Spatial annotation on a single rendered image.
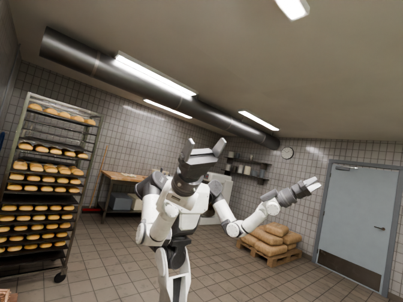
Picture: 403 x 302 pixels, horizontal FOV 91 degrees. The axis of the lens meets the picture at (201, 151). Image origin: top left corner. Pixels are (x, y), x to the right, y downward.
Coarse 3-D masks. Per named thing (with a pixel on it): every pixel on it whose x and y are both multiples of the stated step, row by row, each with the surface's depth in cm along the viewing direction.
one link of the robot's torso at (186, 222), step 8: (168, 176) 118; (200, 184) 114; (200, 192) 110; (208, 192) 114; (200, 200) 110; (208, 200) 114; (200, 208) 110; (184, 216) 105; (192, 216) 108; (200, 216) 114; (176, 224) 104; (184, 224) 105; (192, 224) 109; (176, 232) 104; (184, 232) 108; (192, 232) 112
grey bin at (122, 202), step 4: (112, 192) 432; (112, 196) 408; (116, 196) 408; (120, 196) 415; (124, 196) 422; (128, 196) 430; (112, 200) 403; (116, 200) 393; (120, 200) 398; (124, 200) 403; (128, 200) 409; (132, 200) 414; (108, 204) 416; (112, 204) 398; (116, 204) 394; (120, 204) 399; (124, 204) 404; (128, 204) 410; (112, 208) 394; (116, 208) 395; (120, 208) 399; (124, 208) 405; (128, 208) 410
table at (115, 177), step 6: (102, 174) 427; (108, 174) 388; (114, 174) 405; (120, 174) 424; (102, 180) 427; (114, 180) 377; (120, 180) 384; (126, 180) 387; (132, 180) 395; (138, 180) 403; (108, 192) 374; (96, 198) 424; (108, 198) 372; (96, 204) 424; (102, 204) 411; (108, 210) 382; (114, 210) 389; (120, 210) 397; (126, 210) 405; (132, 210) 414; (138, 210) 423; (102, 222) 368
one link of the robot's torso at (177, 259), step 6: (174, 240) 106; (180, 240) 108; (186, 240) 111; (150, 246) 123; (156, 246) 117; (174, 246) 106; (180, 246) 108; (180, 252) 109; (174, 258) 106; (180, 258) 109; (174, 264) 107; (180, 264) 109
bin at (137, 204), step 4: (132, 196) 438; (136, 196) 446; (136, 200) 419; (140, 200) 425; (132, 204) 427; (136, 204) 420; (140, 204) 426; (132, 208) 424; (136, 208) 421; (140, 208) 427
